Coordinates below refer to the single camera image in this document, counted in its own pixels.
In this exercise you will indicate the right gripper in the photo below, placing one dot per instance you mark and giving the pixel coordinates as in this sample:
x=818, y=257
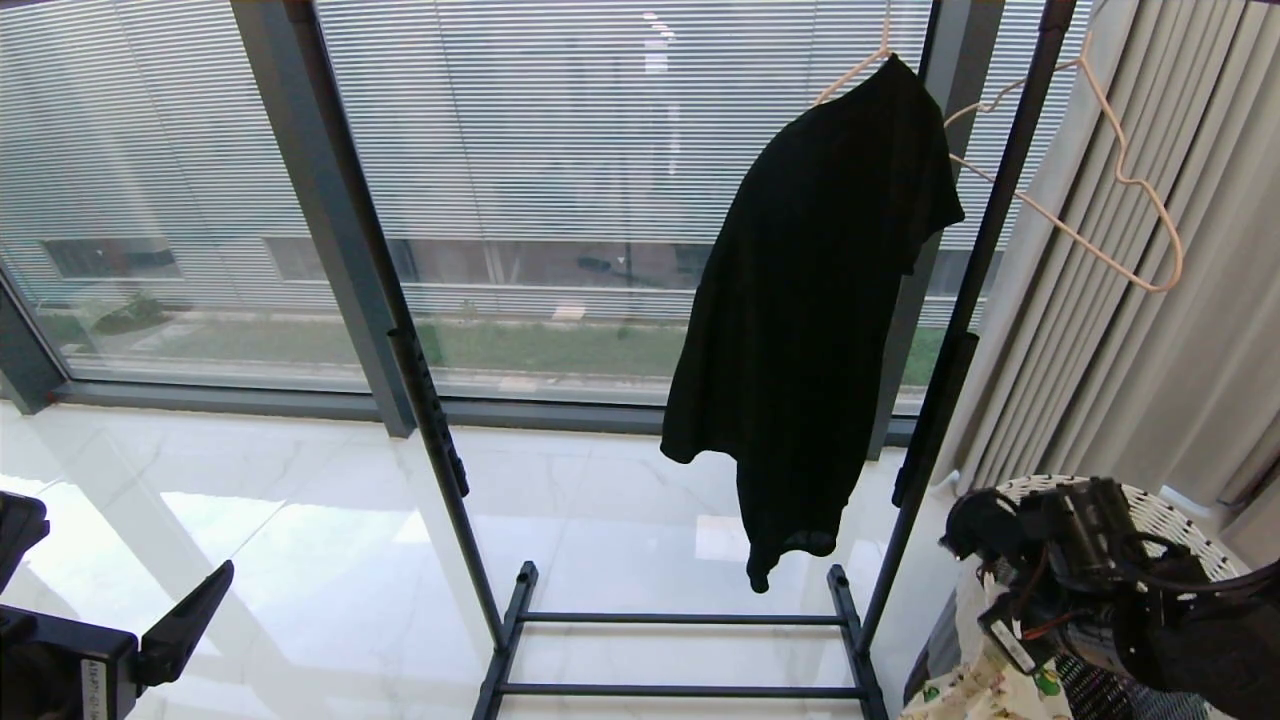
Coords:
x=1010, y=640

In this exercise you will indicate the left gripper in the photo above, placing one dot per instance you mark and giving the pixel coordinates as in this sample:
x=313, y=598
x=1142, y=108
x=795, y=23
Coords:
x=50, y=670

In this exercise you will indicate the cream printed garment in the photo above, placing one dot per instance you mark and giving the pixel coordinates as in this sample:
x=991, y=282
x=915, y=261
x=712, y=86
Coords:
x=985, y=690

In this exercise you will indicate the black garment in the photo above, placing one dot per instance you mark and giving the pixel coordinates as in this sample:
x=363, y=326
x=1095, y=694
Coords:
x=800, y=350

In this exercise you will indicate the pink clothes hanger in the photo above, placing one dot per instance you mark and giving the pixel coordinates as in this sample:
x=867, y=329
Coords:
x=850, y=72
x=1050, y=224

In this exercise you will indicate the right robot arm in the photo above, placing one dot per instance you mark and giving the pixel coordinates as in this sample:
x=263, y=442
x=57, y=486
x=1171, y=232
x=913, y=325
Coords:
x=1200, y=640

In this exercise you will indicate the white laundry basket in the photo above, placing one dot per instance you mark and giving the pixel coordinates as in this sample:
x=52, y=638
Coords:
x=1190, y=520

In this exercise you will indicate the black clothes rack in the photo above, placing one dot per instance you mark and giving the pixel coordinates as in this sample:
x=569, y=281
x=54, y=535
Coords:
x=680, y=619

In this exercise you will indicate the beige curtain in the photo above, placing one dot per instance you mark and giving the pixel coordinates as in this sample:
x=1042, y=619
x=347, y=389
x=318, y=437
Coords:
x=1150, y=350

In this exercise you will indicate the window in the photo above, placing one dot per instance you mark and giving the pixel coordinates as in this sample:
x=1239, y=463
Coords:
x=550, y=150

